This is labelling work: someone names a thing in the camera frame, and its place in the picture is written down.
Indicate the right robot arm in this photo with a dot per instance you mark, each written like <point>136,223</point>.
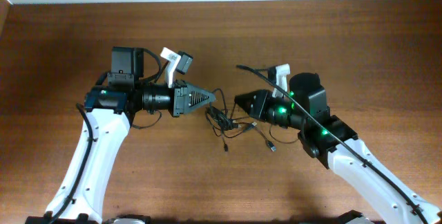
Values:
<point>337,146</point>

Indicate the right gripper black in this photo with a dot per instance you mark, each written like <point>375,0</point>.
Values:
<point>262,105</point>

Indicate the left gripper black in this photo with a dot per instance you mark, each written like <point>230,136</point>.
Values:
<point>178,99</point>

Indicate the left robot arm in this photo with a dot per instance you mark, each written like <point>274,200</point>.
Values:
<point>80,198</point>

